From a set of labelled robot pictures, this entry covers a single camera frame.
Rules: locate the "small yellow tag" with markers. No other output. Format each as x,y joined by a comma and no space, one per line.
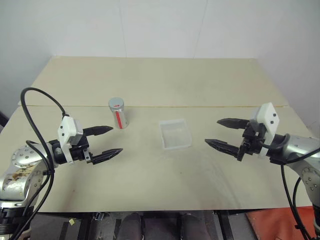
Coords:
72,221

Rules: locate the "red mat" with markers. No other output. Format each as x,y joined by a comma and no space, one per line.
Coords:
275,222

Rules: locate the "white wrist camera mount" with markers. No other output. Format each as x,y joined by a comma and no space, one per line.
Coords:
65,130
268,113

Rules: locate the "clear plastic tray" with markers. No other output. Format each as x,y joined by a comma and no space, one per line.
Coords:
175,140

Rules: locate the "grey plastic container lid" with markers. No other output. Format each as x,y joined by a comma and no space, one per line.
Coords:
116,102

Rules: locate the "dark rounded shape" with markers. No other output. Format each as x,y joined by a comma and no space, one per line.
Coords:
130,226

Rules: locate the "silver red can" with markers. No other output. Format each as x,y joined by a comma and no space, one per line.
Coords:
124,118

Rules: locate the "black frame bar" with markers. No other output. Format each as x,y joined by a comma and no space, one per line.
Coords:
225,225
83,227

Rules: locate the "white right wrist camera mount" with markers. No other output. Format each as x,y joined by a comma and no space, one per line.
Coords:
268,113

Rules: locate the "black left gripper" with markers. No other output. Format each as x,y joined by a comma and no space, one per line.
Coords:
79,153

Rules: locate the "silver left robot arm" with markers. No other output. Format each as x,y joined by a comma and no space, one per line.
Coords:
22,155

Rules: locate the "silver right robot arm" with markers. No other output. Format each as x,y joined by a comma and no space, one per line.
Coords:
301,147

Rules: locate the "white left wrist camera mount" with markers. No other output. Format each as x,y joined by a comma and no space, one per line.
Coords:
65,130

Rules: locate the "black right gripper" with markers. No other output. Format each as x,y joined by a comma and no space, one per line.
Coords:
252,140

